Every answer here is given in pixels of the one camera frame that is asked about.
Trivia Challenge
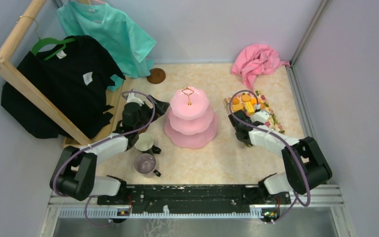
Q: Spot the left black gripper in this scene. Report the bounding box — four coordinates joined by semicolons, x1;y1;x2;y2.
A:
135;94;170;132

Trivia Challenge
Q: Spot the floral serving tray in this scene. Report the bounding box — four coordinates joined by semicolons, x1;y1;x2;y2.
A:
236;90;285;134

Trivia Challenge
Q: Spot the brown round coaster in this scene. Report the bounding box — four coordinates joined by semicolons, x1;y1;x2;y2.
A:
147;68;166;84

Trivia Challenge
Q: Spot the pink three-tier cake stand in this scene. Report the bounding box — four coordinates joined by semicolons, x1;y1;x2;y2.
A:
164;86;218;149

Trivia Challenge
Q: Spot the pink cloth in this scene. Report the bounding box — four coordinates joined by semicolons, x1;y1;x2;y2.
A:
230;44;290;90

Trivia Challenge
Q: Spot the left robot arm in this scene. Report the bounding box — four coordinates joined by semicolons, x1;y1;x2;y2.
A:
49;91;170;204

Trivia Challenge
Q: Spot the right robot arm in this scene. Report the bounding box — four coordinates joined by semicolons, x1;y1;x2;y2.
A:
228;111;333;203

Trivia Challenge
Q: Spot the yellow cake piece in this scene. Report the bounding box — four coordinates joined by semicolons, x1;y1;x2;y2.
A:
244;101;256;116

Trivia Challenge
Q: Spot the orange pastry piece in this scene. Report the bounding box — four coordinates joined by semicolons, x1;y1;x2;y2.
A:
231;103;244;112

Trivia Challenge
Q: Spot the white mug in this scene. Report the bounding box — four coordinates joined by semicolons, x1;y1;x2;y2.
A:
134;132;162;155

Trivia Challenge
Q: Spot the orange round cookie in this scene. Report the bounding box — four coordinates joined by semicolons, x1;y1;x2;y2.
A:
232;97;240;105
241;94;251;103

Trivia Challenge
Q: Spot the purple mug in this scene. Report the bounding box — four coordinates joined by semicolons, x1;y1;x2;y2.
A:
134;153;162;178

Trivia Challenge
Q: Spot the teal t-shirt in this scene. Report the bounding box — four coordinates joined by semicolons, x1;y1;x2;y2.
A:
56;1;156;78

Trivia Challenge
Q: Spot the black t-shirt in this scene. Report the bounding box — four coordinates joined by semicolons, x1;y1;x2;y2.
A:
0;36;124;139

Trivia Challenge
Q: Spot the green clothes hanger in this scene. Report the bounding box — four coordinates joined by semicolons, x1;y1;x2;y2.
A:
31;38;76;60

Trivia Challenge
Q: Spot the wooden clothes rack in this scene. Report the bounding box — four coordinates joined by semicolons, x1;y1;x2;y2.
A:
0;0;131;148

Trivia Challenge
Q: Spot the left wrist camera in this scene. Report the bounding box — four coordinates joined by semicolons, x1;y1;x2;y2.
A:
126;93;144;106

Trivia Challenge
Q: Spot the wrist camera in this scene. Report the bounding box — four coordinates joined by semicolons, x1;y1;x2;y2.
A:
126;93;144;106
251;104;270;124

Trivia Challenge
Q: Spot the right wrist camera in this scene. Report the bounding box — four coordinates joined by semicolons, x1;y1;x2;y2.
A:
251;104;270;124

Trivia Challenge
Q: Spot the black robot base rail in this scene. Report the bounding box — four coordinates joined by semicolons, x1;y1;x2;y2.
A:
97;185;291;214

